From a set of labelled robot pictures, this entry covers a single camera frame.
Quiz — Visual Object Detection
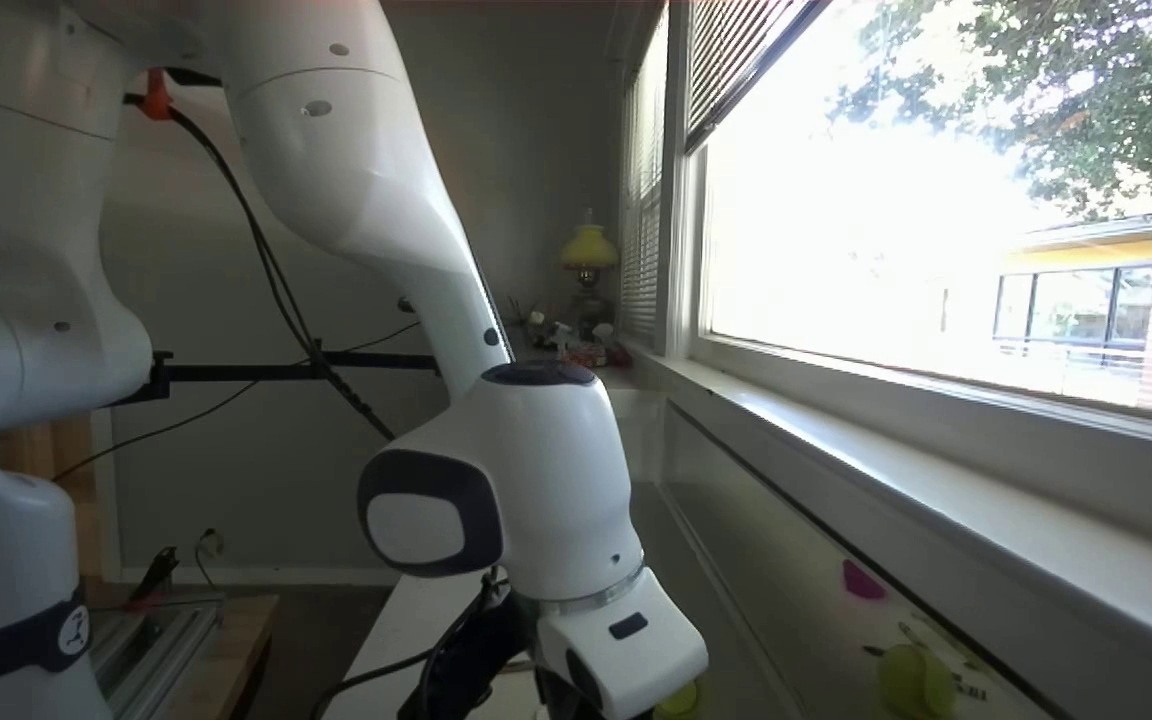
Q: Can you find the wooden side table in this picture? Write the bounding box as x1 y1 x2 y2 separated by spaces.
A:
92 591 278 720

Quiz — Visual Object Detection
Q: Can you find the yellow table lamp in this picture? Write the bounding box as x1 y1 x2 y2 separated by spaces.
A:
559 215 615 334

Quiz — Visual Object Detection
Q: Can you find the green ball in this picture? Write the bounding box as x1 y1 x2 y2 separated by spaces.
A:
652 680 703 720

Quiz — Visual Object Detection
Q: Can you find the window blind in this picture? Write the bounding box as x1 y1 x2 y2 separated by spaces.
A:
621 0 829 356

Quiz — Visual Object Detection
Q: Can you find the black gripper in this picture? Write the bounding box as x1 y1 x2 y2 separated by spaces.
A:
401 591 604 720

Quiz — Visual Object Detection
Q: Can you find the flower ornament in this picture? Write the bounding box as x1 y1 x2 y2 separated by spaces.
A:
512 309 628 370

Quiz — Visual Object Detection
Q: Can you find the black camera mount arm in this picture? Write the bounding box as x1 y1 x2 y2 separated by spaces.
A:
110 351 441 403

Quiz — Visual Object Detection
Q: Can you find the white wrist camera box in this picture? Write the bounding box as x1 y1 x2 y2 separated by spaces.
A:
534 568 707 720

